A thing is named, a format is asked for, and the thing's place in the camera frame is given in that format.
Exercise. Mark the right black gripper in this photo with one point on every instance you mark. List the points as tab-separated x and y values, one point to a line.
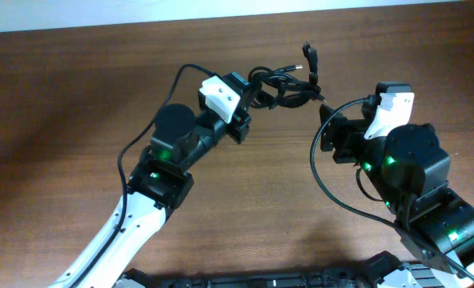
342	136

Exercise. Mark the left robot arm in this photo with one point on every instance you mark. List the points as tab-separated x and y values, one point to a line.
156	188

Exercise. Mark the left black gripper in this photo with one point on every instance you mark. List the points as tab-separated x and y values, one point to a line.
239	124

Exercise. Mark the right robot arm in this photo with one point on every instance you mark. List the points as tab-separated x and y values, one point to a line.
408	168

